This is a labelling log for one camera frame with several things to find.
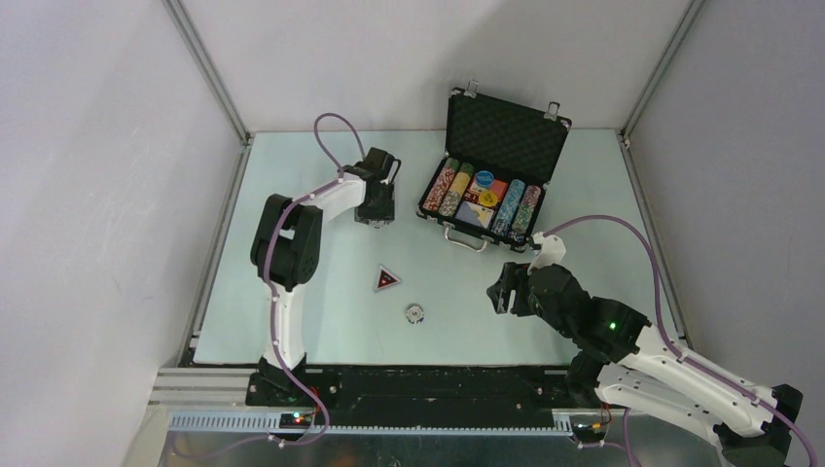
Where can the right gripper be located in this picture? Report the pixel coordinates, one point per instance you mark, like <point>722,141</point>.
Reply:
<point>514,277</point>

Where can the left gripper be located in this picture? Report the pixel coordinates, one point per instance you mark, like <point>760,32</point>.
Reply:
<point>384,213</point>

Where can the blue playing card deck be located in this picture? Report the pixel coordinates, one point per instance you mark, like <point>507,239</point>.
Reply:
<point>475,215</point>

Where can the white poker chip front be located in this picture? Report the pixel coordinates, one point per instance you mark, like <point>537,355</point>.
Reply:
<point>414,314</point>

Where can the yellow big blind button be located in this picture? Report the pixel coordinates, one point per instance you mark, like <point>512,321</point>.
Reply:
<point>488,199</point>

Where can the all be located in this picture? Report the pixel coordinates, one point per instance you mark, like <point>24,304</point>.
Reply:
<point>386,278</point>

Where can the black poker set case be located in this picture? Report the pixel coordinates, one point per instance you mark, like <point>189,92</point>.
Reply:
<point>510,140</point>

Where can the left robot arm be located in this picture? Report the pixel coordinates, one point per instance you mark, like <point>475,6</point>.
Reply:
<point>287,243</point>

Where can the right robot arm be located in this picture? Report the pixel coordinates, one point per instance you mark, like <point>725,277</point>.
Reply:
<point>625,360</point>

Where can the red poker chip stack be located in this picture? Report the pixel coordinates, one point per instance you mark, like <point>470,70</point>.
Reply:
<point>440,187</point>

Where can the grey poker chip stack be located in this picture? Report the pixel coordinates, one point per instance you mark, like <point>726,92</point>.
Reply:
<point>456,190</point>

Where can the light blue chip stack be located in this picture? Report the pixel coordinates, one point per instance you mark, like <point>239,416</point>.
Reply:
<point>508,208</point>

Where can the blue dealer button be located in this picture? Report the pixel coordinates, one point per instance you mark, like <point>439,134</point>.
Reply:
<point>484,178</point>

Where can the red card deck in case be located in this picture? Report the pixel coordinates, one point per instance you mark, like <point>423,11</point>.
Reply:
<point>499,187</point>

